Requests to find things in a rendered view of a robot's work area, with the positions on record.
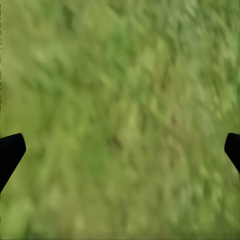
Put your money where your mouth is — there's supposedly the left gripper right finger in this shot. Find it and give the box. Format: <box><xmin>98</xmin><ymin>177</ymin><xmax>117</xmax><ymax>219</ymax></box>
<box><xmin>224</xmin><ymin>133</ymin><xmax>240</xmax><ymax>173</ymax></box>

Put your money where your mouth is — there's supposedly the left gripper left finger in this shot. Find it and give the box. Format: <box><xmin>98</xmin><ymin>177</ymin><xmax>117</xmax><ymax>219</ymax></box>
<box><xmin>0</xmin><ymin>133</ymin><xmax>26</xmax><ymax>193</ymax></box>

